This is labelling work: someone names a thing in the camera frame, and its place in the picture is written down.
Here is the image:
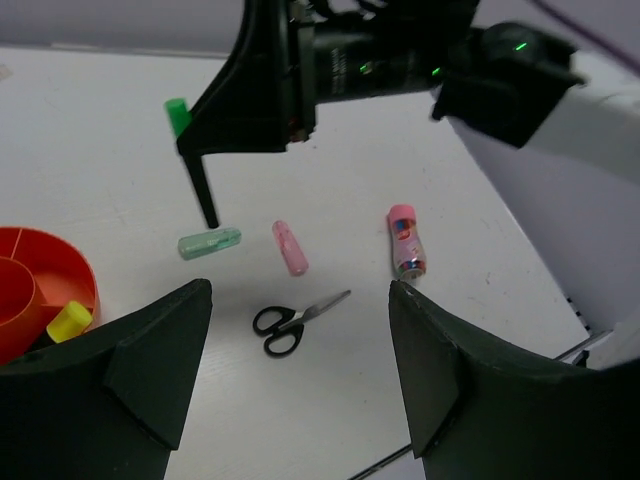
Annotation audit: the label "black handled scissors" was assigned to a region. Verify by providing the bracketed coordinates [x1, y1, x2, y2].
[252, 290, 352, 358]

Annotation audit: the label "pink eraser case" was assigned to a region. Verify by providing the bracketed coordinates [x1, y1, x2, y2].
[272, 220, 309, 277]

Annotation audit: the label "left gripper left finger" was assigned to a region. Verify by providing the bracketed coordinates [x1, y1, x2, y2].
[1, 279, 212, 479]

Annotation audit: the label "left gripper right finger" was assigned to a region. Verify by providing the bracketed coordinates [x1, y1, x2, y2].
[389, 281, 639, 479]

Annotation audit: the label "pink marker tube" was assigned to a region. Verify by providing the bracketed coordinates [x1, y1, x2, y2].
[387, 204, 427, 282]

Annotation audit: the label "orange round container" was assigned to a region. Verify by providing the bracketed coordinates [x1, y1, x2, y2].
[1, 227, 101, 364]

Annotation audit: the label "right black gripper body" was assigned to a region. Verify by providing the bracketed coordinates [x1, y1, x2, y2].
[188, 1, 585, 154]

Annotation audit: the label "green transparent case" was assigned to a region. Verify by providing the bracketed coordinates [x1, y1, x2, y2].
[177, 227, 242, 260]

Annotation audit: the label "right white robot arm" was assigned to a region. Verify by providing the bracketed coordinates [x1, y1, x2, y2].
[168, 1, 639, 368]

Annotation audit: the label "yellow highlighter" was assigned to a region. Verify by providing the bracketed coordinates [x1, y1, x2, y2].
[45, 301, 93, 344]

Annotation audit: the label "green highlighter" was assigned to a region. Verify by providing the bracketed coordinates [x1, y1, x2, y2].
[163, 97, 220, 230]

